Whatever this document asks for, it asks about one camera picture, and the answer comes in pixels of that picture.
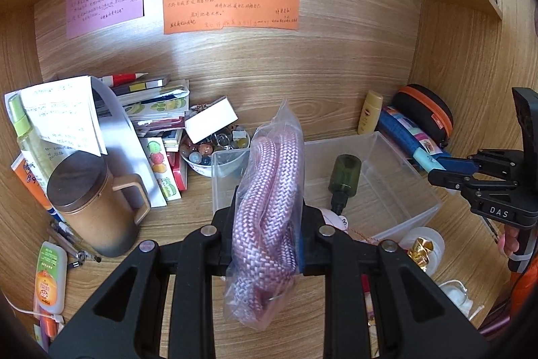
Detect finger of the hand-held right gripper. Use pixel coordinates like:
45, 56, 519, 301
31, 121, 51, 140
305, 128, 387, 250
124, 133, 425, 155
436, 149, 526, 175
428, 170, 522, 191

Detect wooden desktop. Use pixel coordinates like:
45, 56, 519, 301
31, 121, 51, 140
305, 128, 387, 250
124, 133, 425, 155
8, 119, 517, 359

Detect orange carton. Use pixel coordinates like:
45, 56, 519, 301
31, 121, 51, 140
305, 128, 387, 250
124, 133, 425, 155
10, 153, 57, 212

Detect small white cardboard box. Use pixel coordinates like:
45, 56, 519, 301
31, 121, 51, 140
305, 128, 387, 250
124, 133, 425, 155
185, 97, 238, 143

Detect white orange glue bottle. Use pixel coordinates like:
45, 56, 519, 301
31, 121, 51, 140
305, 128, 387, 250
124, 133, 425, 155
34, 241, 68, 311

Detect white cables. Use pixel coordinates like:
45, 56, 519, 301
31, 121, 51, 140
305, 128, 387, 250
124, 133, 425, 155
6, 296, 64, 326

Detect person's right hand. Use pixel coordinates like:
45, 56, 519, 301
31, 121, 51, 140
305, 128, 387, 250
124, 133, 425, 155
498, 222, 524, 259

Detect brown lidded mug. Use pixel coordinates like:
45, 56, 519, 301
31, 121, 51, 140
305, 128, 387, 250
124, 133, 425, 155
46, 151, 151, 258

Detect fruit sticker sheet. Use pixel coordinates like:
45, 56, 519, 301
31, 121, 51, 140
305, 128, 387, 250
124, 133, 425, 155
139, 137, 182, 202

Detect marker pens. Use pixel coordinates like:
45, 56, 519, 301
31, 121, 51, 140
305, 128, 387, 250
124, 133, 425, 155
46, 212, 102, 269

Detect white drawstring pouch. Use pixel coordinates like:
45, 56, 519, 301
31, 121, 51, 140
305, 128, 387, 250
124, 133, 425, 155
437, 279, 484, 328

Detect black orange zip case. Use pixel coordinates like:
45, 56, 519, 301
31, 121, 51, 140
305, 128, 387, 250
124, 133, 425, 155
393, 84, 455, 149

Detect yellow lotion bottle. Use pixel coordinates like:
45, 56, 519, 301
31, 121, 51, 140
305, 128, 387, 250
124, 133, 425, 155
357, 90, 384, 135

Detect red box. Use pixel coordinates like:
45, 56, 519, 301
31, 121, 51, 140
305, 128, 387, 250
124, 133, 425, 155
166, 151, 188, 192

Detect pink paper note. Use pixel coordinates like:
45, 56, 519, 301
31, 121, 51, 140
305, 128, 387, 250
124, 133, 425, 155
65, 0, 146, 41

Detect stack of books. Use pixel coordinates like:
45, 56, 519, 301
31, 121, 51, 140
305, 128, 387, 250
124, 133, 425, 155
97, 75, 192, 141

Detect white handwritten paper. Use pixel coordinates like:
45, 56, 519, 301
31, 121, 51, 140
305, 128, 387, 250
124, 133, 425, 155
20, 76, 108, 157

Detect translucent white round jar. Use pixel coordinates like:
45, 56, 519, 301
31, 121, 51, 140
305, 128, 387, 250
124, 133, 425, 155
399, 226, 445, 271

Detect small teal case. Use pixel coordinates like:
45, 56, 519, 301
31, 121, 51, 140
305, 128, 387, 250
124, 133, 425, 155
414, 149, 446, 175

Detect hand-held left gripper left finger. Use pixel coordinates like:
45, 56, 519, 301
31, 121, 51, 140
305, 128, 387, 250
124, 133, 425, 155
48, 205, 240, 359

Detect blue patchwork pouch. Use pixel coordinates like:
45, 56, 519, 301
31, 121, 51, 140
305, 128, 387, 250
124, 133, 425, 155
378, 106, 452, 175

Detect green spray bottle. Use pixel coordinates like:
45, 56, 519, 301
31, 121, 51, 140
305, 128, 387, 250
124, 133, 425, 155
5, 92, 55, 191

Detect bowl of beads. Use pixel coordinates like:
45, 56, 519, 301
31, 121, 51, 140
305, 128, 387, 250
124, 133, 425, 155
180, 125, 252, 177

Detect white round tag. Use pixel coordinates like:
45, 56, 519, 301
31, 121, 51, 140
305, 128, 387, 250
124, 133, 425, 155
319, 208, 351, 231

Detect clear plastic box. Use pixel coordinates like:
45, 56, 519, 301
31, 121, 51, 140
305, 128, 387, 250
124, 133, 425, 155
211, 131, 443, 244

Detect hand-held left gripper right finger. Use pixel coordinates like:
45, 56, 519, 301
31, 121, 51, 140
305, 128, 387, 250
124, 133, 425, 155
294, 205, 492, 359

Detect pink rope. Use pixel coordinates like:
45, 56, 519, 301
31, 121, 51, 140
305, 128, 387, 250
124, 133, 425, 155
223, 98, 307, 332

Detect orange paper note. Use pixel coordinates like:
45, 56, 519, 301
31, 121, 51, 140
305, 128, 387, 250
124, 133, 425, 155
162, 0, 301, 36

